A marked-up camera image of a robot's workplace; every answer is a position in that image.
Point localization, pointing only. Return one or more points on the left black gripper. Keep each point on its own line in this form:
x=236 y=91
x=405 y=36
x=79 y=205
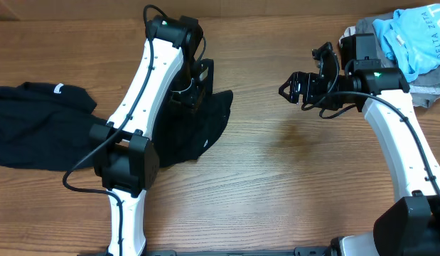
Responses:
x=191 y=101

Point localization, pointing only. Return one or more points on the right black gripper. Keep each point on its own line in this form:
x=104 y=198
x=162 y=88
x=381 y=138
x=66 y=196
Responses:
x=296 y=82

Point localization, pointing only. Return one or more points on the black t-shirt with logo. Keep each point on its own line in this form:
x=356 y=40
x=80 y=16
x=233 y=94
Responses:
x=180 y=135

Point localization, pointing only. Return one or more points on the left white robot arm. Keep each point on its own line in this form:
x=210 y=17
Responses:
x=169 y=75

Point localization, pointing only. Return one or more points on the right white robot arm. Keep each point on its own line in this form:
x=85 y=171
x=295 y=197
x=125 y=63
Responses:
x=355 y=78

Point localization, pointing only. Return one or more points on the beige folded garment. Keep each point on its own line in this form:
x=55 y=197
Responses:
x=349 y=31

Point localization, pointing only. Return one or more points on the light blue printed t-shirt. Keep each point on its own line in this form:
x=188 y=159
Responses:
x=411 y=39

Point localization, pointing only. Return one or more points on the grey folded shorts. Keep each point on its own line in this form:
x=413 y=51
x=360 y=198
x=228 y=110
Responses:
x=425 y=90

